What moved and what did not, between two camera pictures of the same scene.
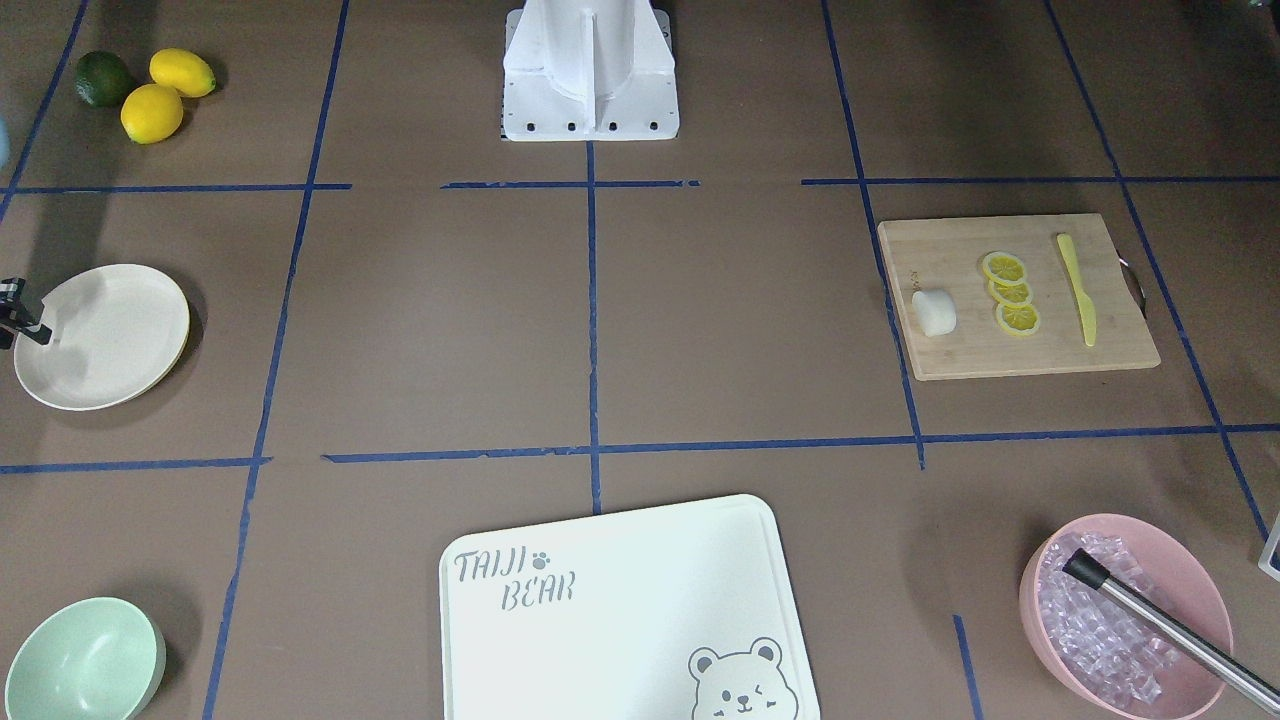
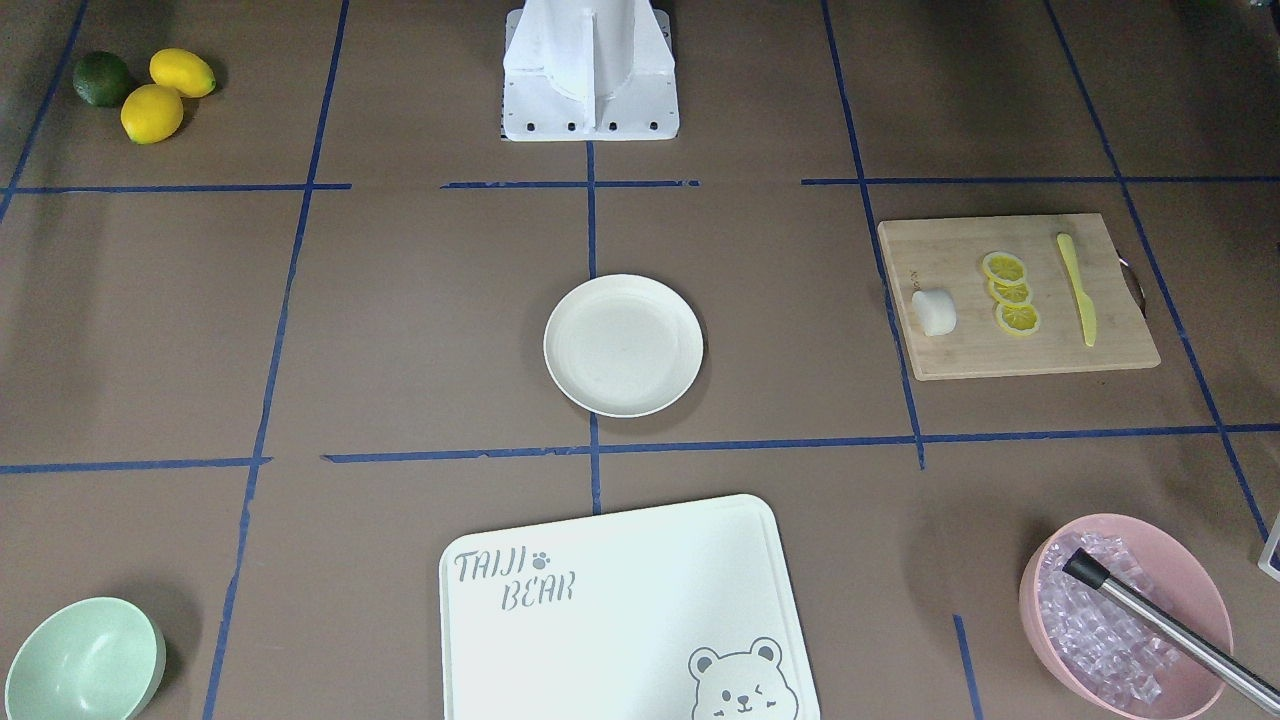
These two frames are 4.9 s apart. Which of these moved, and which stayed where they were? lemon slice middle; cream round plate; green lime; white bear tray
Moved: cream round plate
Stayed: white bear tray; green lime; lemon slice middle
